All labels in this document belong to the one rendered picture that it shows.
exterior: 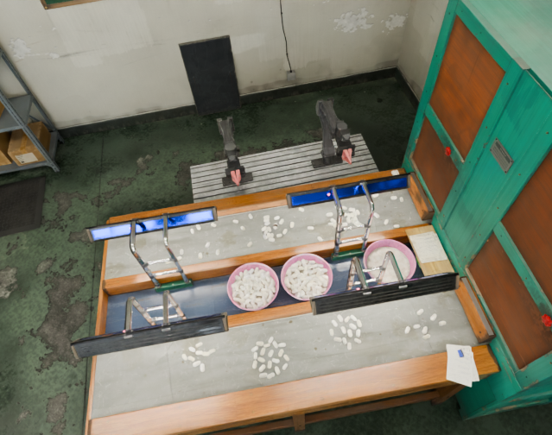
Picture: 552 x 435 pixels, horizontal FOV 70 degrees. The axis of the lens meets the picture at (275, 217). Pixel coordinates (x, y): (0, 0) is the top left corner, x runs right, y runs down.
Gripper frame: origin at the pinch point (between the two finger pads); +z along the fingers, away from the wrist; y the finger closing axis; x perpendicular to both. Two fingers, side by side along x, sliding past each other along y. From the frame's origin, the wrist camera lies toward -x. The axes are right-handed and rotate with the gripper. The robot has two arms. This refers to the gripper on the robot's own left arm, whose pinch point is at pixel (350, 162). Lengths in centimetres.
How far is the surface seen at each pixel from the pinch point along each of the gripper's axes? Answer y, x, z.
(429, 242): 33, 26, 42
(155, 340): -105, -4, 72
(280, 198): -37.4, 30.1, -8.0
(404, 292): -2, -5, 76
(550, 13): 67, -73, 7
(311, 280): -33, 31, 47
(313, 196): -25.1, -3.1, 18.4
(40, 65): -202, 38, -196
